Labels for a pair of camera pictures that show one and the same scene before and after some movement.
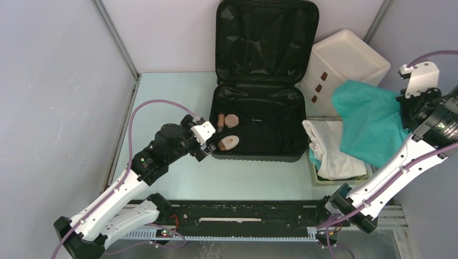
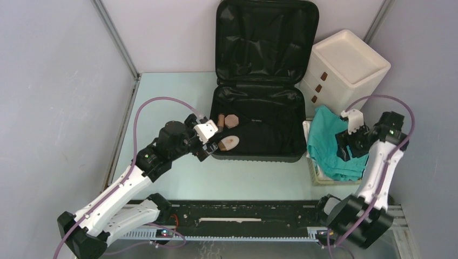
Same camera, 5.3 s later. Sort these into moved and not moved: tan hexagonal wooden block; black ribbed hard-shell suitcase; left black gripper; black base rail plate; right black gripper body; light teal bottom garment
Moved: light teal bottom garment; right black gripper body
Not moved: tan hexagonal wooden block; black base rail plate; left black gripper; black ribbed hard-shell suitcase
